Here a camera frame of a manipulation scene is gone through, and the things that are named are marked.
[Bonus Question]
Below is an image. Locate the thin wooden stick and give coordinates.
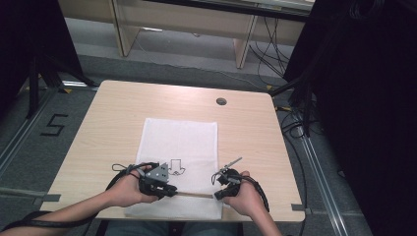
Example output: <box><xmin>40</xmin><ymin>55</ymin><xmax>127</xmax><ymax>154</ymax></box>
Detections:
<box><xmin>176</xmin><ymin>192</ymin><xmax>215</xmax><ymax>200</ymax></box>

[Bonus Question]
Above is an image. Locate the light wooden desk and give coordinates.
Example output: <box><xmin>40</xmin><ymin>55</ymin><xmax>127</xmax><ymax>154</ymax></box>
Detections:
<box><xmin>58</xmin><ymin>0</ymin><xmax>317</xmax><ymax>70</ymax></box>

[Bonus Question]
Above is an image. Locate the person's left hand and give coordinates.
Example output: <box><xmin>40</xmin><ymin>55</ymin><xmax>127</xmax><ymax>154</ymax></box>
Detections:
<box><xmin>105</xmin><ymin>164</ymin><xmax>159</xmax><ymax>208</ymax></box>

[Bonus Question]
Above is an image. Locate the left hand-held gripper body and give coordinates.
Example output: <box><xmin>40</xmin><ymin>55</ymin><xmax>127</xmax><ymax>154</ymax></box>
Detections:
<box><xmin>139</xmin><ymin>162</ymin><xmax>170</xmax><ymax>198</ymax></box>

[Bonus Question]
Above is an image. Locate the black metal stand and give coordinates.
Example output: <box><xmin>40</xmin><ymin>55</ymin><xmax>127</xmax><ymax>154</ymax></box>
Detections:
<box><xmin>268</xmin><ymin>73</ymin><xmax>318</xmax><ymax>138</ymax></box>
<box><xmin>27</xmin><ymin>53</ymin><xmax>97</xmax><ymax>120</ymax></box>

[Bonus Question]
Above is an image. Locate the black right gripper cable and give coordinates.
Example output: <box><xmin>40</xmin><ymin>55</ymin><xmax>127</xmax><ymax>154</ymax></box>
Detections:
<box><xmin>233</xmin><ymin>175</ymin><xmax>270</xmax><ymax>213</ymax></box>

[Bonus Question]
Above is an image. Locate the person's right hand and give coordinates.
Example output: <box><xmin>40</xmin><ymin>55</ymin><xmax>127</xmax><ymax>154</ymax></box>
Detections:
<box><xmin>222</xmin><ymin>170</ymin><xmax>263</xmax><ymax>217</ymax></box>

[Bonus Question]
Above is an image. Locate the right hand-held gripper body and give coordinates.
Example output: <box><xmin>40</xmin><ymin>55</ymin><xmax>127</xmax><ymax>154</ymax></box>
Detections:
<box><xmin>212</xmin><ymin>156</ymin><xmax>244</xmax><ymax>195</ymax></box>

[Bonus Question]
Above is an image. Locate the bundle of black floor cables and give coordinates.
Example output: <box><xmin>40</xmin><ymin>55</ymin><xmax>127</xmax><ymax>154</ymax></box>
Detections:
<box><xmin>248</xmin><ymin>15</ymin><xmax>298</xmax><ymax>82</ymax></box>

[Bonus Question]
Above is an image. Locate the grey tape strip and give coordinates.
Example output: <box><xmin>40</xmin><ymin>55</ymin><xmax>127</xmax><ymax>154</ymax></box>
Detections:
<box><xmin>290</xmin><ymin>204</ymin><xmax>313</xmax><ymax>215</ymax></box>

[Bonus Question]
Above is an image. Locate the aluminium floor rail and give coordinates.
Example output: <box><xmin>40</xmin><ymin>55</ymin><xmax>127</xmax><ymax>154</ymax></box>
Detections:
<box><xmin>0</xmin><ymin>87</ymin><xmax>57</xmax><ymax>180</ymax></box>
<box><xmin>295</xmin><ymin>126</ymin><xmax>350</xmax><ymax>236</ymax></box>

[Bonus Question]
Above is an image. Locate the white cloth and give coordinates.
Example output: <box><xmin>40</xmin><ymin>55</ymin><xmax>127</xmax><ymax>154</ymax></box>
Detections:
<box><xmin>124</xmin><ymin>117</ymin><xmax>224</xmax><ymax>221</ymax></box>

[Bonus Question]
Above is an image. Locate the black curtain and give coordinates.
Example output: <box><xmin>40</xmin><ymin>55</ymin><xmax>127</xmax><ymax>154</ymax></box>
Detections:
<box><xmin>282</xmin><ymin>0</ymin><xmax>417</xmax><ymax>236</ymax></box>
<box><xmin>0</xmin><ymin>0</ymin><xmax>84</xmax><ymax>111</ymax></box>

